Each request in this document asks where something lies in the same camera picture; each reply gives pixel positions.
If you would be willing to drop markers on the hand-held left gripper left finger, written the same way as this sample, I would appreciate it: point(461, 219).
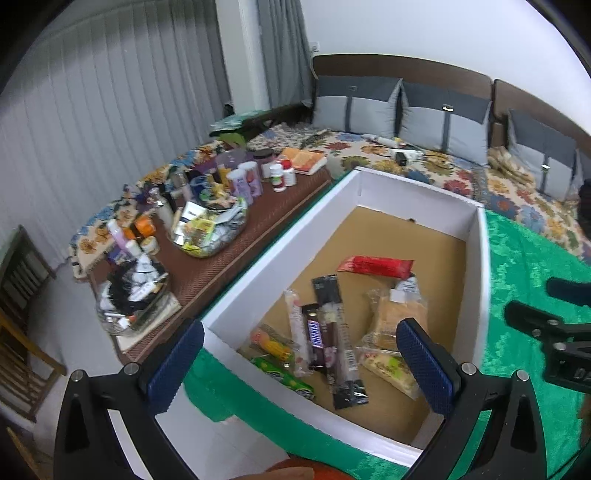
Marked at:
point(178, 364)

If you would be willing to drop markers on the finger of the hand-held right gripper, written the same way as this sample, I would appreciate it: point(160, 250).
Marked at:
point(531, 321)
point(570, 290)

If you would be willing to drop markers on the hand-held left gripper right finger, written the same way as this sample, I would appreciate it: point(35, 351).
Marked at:
point(425, 364)

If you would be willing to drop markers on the yellow cake packet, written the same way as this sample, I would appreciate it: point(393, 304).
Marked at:
point(388, 371)

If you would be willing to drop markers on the clear bread packet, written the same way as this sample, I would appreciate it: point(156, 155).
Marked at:
point(397, 314)

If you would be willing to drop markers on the orange snack packet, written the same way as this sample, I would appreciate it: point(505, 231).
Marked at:
point(272, 344)

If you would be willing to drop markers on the green snack packet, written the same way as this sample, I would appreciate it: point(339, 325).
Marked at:
point(281, 376)

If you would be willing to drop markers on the red snack packet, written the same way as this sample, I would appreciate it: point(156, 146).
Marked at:
point(374, 266)

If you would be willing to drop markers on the brown chocolate bar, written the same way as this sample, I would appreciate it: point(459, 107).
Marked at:
point(314, 337)

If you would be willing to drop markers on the long black clear packet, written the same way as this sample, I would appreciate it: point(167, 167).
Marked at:
point(327, 288)

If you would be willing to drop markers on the white snack packet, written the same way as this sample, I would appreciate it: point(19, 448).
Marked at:
point(295, 323)

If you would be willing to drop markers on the white cardboard box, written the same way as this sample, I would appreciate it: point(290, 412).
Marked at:
point(415, 198)

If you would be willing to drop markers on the white notebook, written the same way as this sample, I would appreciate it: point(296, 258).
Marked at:
point(152, 332)

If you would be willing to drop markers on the green floral blanket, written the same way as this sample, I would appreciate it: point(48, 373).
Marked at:
point(521, 258)

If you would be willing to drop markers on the glass bowl of dark items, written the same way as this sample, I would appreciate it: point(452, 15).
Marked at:
point(134, 300)

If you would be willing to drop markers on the black and orange bag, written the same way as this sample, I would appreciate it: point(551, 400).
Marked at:
point(586, 198)

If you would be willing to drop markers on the colourful floral bedsheet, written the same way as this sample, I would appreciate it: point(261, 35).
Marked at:
point(508, 189)

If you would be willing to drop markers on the grey two-tone pillow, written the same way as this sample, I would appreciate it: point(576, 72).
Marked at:
point(360, 106)
point(443, 124)
point(584, 166)
point(540, 157)

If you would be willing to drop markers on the beige folded cloth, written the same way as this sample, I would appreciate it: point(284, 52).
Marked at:
point(508, 166)

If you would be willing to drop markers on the glass bowl of sachets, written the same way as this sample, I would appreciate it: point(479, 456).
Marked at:
point(207, 228)

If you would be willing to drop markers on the small orange box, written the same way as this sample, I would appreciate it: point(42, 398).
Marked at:
point(144, 227)

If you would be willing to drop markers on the white purple bottle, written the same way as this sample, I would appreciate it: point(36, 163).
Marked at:
point(115, 234)

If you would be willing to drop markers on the orange knit clothing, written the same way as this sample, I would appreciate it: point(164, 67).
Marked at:
point(323, 470)

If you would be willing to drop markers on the wooden chair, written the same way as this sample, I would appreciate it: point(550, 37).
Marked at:
point(23, 332)

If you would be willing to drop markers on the purple canister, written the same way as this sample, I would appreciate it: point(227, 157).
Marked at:
point(253, 177)
point(240, 187)

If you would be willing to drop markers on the white charger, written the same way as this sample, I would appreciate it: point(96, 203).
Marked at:
point(401, 158)

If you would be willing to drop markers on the dark jar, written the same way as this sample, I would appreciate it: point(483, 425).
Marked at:
point(264, 161)

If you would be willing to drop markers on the white tube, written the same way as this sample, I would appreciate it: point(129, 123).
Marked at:
point(381, 140)

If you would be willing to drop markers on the orange book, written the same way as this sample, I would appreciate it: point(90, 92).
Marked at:
point(302, 160)

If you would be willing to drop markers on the grey vertical blinds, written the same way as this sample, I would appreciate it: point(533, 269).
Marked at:
point(115, 115)

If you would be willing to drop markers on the grey curtain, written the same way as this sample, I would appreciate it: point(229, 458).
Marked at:
point(281, 55)

